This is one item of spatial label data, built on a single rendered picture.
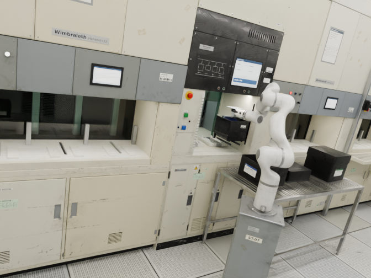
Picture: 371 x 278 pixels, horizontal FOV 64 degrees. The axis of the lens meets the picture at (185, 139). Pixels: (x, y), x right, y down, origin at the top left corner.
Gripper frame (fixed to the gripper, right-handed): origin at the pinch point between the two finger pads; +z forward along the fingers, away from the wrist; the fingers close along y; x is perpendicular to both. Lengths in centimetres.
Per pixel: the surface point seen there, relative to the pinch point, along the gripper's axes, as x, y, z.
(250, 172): -41, -5, -41
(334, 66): 54, 108, -9
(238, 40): 56, -21, -10
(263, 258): -77, -32, -93
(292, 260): -125, 56, -60
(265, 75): 34.0, 16.4, -10.0
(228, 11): 73, -36, -10
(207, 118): -25, 25, 69
